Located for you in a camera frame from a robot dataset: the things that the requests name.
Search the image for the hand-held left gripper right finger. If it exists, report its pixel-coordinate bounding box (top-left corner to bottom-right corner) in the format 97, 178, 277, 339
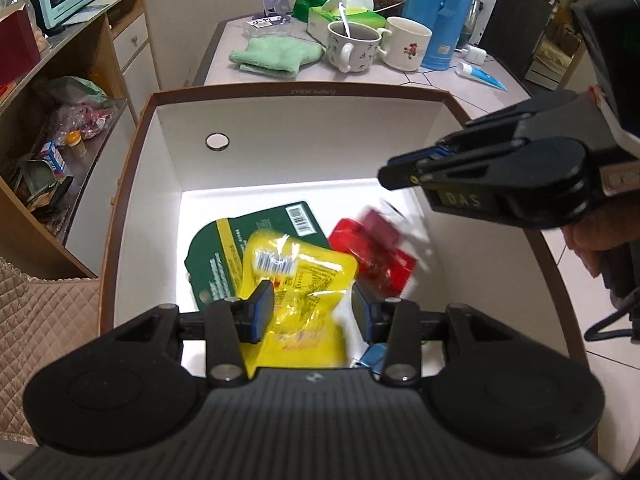
351, 282, 522, 388

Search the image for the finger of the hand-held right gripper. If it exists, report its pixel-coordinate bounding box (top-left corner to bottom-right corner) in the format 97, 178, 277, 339
387, 89, 585, 167
377, 139, 523, 192

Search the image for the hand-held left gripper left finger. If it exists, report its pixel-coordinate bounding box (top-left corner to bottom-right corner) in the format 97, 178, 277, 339
106, 279, 277, 388

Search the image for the red foil packet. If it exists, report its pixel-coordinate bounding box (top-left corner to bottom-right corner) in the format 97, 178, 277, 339
328, 217, 418, 295

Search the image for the yellow snack packet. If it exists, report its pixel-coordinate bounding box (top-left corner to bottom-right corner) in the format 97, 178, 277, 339
260, 305, 352, 369
238, 230, 360, 331

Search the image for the dark green snack packet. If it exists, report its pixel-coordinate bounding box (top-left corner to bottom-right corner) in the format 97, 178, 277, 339
184, 201, 331, 311

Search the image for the brown cardboard box white inside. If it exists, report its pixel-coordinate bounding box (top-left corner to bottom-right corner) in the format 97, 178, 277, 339
98, 82, 591, 386

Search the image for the person's right hand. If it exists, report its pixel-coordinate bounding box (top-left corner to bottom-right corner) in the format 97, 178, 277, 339
561, 194, 640, 279

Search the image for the blue white toothpaste tube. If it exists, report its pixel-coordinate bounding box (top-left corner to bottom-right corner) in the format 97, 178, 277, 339
455, 61, 509, 92

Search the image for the white mug with cartoon print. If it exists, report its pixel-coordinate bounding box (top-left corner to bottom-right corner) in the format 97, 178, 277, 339
377, 16, 433, 72

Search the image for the grey patterned mug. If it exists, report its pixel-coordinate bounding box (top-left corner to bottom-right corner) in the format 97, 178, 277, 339
327, 21, 384, 74

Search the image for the blue thermos jug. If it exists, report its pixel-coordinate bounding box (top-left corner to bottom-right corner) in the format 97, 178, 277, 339
401, 0, 487, 71

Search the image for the white spoon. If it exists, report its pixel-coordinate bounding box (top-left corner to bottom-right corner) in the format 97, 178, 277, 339
337, 2, 354, 39

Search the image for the green tissue pack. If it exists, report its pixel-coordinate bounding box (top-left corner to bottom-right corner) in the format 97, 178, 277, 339
306, 0, 388, 44

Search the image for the light green cloth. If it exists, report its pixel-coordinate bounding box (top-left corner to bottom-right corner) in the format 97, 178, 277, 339
229, 36, 326, 79

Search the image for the pill blister pack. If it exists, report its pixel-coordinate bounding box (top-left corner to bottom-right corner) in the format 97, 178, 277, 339
242, 0, 293, 39

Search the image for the quilted beige cushion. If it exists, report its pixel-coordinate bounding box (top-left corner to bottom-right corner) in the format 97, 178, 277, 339
0, 257, 101, 446

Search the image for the small blue white box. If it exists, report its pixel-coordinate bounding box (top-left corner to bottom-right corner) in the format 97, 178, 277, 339
39, 141, 69, 176

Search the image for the pink plastic bag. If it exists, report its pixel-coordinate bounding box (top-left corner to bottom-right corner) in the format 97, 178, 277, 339
50, 102, 117, 141

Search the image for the green plastic bag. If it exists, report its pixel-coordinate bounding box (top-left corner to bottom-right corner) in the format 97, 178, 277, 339
32, 76, 109, 111

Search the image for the wooden shelf cabinet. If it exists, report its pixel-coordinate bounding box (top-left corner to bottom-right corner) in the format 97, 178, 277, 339
0, 0, 161, 281

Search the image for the dark red box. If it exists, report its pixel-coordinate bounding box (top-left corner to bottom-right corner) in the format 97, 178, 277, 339
0, 2, 41, 88

